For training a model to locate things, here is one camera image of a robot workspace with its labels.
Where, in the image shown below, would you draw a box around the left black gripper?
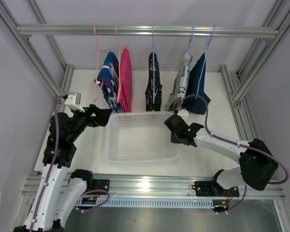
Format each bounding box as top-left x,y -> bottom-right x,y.
67,103 -> 112,142

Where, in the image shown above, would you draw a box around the white plastic basket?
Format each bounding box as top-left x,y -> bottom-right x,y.
105,111 -> 179,164

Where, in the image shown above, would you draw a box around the blue white patterned trousers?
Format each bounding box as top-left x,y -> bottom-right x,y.
94,52 -> 120,113

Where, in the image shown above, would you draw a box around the black white patterned trousers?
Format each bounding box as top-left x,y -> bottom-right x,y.
145,52 -> 163,111

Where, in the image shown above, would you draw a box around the pink hanger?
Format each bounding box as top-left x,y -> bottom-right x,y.
92,24 -> 111,102
115,24 -> 122,103

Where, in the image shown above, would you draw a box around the blue hanger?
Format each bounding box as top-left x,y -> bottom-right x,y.
197,25 -> 217,94
151,25 -> 158,104
186,25 -> 195,65

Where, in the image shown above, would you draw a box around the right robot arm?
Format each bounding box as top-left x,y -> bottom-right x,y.
164,114 -> 278,196

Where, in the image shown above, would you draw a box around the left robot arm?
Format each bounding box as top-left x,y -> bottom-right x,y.
14,104 -> 112,232

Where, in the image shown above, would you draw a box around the white black print trousers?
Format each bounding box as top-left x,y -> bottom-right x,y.
164,53 -> 192,111

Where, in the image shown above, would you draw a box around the navy blue trousers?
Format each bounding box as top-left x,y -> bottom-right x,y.
182,53 -> 211,115

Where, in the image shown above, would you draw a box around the pink trousers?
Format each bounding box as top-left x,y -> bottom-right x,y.
118,48 -> 132,113

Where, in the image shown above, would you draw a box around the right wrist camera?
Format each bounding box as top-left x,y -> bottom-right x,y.
175,109 -> 189,117

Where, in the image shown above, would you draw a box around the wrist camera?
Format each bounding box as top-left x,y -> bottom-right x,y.
175,109 -> 189,117
64,92 -> 85,112

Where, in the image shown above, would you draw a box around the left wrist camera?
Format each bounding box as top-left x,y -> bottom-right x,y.
64,92 -> 85,112

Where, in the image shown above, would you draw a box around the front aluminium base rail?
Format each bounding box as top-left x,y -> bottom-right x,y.
21,174 -> 285,200

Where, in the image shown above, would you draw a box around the right aluminium frame struts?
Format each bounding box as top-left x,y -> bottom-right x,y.
219,0 -> 290,179

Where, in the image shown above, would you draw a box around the aluminium frame struts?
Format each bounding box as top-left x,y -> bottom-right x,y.
219,0 -> 290,179
0,0 -> 74,97

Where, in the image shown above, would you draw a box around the white slotted cable duct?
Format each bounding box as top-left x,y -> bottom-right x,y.
74,198 -> 216,208

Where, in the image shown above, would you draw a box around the aluminium hanging rail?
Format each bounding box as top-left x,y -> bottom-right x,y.
16,24 -> 279,39

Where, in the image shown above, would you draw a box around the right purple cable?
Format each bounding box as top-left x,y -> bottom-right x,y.
174,94 -> 290,206

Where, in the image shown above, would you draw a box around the left aluminium frame struts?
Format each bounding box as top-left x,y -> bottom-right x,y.
0,0 -> 74,97

